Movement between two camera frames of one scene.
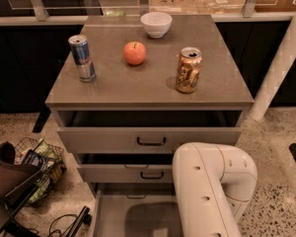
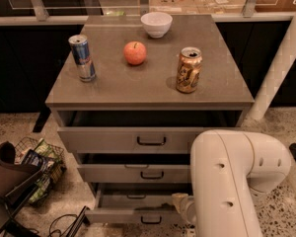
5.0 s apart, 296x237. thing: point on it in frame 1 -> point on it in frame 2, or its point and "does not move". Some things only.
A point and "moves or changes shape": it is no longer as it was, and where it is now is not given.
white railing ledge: (222, 18) does not move
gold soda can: (189, 62) does not move
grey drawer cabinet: (133, 90) does not move
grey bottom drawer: (135, 213) moves or changes shape
